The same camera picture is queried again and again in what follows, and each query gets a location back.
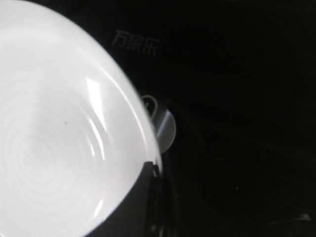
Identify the white round plate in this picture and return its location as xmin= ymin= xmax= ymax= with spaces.
xmin=0 ymin=0 xmax=161 ymax=237

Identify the silver stove knob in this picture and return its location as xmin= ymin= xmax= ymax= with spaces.
xmin=141 ymin=94 xmax=176 ymax=154

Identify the black glass gas cooktop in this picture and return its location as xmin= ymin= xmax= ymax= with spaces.
xmin=59 ymin=0 xmax=316 ymax=237

